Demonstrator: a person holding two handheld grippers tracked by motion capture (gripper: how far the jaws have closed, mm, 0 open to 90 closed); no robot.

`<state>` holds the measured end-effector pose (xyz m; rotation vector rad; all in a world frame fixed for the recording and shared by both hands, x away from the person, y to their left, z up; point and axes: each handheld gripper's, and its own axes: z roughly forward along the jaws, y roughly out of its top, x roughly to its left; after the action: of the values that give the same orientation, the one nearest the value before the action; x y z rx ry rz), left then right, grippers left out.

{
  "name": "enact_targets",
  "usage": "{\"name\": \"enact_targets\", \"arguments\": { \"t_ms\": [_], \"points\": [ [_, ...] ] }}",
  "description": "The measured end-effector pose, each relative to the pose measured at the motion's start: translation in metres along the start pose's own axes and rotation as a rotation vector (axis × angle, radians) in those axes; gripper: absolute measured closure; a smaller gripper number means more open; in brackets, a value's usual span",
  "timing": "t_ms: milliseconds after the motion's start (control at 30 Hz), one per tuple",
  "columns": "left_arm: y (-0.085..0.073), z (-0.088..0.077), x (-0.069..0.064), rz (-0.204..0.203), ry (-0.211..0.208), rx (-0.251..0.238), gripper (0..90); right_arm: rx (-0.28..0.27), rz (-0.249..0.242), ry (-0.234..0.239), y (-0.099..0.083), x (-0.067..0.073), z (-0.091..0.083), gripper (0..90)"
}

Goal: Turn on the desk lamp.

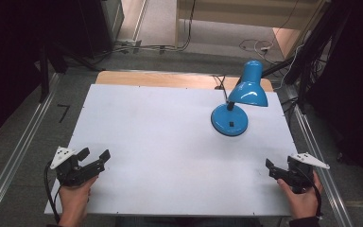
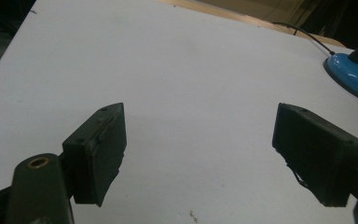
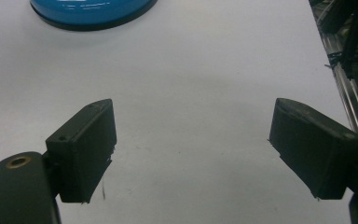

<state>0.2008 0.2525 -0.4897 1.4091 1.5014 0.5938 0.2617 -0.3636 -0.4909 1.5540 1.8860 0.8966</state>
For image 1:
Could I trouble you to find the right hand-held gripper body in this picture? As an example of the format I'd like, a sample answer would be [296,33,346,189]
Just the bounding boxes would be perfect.
[273,152,331,194]

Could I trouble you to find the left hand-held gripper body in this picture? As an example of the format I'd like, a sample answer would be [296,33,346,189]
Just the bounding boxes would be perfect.
[49,146,106,187]

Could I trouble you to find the person's right hand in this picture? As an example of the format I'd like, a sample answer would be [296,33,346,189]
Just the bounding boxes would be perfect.
[276,170,324,220]

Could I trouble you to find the person's left hand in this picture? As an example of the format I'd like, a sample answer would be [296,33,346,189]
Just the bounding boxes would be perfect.
[58,175,99,227]

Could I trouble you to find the person's right dark sleeve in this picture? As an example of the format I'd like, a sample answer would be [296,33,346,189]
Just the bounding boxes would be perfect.
[288,215,321,227]

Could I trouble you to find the blue desk lamp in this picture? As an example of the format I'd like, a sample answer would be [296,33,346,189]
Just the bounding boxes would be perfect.
[210,60,269,137]

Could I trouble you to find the black metal stand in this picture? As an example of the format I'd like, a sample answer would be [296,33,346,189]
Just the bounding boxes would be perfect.
[38,42,51,104]

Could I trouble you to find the wooden table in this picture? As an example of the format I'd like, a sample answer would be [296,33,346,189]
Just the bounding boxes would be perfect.
[95,70,275,94]

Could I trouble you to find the black stand legs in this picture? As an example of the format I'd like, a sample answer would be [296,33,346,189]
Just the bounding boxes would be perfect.
[261,0,354,114]

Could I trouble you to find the grey power strip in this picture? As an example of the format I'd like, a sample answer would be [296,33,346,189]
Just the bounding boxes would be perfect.
[115,39,143,54]

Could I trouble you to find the dark cabinet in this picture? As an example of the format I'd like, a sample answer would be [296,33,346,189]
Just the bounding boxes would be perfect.
[75,0,126,60]

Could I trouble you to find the light wooden furniture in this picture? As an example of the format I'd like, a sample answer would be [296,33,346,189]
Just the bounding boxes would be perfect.
[174,0,330,49]

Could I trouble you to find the aluminium floor rail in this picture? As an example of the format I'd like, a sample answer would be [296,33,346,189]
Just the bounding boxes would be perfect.
[284,84,355,227]
[0,72,61,227]

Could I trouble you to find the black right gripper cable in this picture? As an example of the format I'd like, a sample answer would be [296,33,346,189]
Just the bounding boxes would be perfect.
[296,165,324,218]

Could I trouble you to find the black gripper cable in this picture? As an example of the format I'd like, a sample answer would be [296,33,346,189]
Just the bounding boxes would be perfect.
[296,165,324,218]
[43,160,61,224]

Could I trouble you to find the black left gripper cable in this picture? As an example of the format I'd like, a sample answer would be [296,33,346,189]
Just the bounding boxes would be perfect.
[43,160,61,224]

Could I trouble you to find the black lamp cable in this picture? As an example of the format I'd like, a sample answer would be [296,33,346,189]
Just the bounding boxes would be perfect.
[212,74,230,102]

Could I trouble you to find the white floor cable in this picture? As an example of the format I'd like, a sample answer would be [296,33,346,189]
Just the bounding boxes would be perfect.
[238,38,276,58]

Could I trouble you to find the black floor cable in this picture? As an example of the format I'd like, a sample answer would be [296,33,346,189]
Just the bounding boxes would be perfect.
[91,0,198,65]

